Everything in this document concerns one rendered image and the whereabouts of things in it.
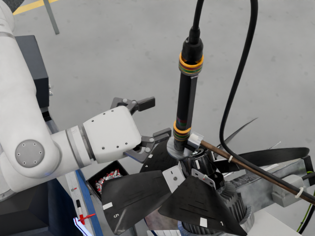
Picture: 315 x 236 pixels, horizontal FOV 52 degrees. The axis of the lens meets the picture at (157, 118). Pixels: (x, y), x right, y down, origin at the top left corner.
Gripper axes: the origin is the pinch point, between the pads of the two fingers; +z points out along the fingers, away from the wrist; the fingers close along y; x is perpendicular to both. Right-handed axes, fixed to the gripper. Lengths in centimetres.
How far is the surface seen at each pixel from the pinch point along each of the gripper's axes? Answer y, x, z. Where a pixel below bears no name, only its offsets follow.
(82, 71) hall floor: -163, -164, -2
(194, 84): 1.7, 10.4, 6.7
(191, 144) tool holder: 3.4, -12.5, 7.7
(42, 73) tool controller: -60, -41, -24
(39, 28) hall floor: -232, -164, -26
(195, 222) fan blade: 18.9, -21.6, 1.9
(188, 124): 2.4, -3.4, 6.6
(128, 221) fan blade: 6.2, -45.6, -12.6
